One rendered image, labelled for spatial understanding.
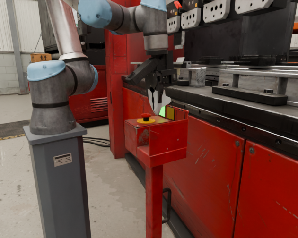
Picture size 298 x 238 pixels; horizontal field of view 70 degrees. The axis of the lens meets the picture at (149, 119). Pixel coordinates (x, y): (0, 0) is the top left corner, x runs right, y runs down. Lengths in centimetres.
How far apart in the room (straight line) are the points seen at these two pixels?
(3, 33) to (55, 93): 718
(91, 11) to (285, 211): 72
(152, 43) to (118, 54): 145
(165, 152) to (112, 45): 153
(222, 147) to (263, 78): 28
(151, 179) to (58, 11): 70
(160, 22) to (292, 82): 43
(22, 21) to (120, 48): 608
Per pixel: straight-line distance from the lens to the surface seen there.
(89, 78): 86
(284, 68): 112
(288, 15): 149
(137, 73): 66
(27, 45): 794
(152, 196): 89
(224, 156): 83
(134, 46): 215
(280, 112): 66
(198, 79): 115
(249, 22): 167
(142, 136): 78
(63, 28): 89
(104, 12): 60
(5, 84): 789
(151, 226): 98
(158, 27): 67
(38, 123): 78
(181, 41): 132
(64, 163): 79
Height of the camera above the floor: 101
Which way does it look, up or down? 15 degrees down
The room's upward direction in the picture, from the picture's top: straight up
